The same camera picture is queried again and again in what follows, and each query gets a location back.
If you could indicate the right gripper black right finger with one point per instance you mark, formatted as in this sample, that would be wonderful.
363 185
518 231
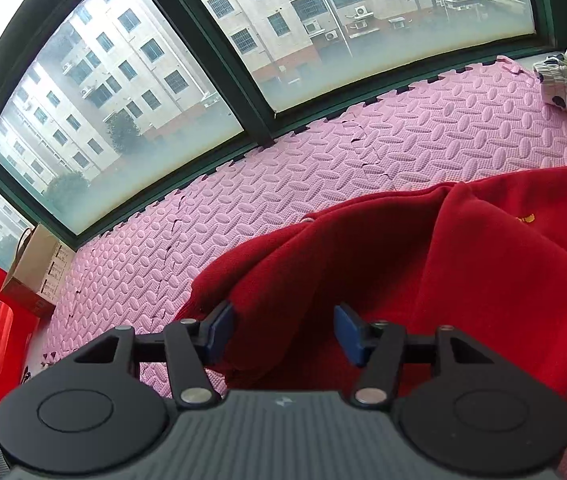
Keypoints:
456 402

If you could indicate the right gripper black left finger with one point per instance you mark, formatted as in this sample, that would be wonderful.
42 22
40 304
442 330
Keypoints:
113 400

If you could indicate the red knit sweater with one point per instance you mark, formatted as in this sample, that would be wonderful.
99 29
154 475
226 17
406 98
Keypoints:
488 257

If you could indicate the pink foam puzzle mat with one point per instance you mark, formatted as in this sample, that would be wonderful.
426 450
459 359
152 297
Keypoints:
465 125

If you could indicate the brown cardboard box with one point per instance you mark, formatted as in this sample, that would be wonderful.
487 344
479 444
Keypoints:
35 277

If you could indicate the cow print white cloth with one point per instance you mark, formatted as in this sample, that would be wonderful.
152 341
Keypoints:
552 76

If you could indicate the dark green window frame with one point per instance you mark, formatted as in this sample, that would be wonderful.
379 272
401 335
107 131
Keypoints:
108 104

